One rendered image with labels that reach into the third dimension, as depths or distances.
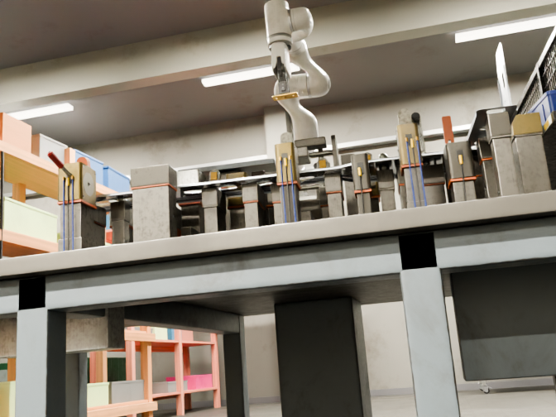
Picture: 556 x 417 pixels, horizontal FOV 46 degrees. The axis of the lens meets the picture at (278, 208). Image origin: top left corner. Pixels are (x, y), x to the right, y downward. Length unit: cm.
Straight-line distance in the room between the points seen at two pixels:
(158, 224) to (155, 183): 13
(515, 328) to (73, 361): 216
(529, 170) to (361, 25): 504
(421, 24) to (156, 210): 512
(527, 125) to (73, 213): 132
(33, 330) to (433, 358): 86
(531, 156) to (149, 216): 110
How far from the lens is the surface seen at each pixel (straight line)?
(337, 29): 684
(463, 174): 182
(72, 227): 199
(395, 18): 681
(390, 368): 857
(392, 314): 858
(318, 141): 227
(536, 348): 155
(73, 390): 319
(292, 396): 249
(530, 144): 194
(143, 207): 195
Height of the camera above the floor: 42
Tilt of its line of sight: 14 degrees up
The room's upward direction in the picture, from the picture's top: 4 degrees counter-clockwise
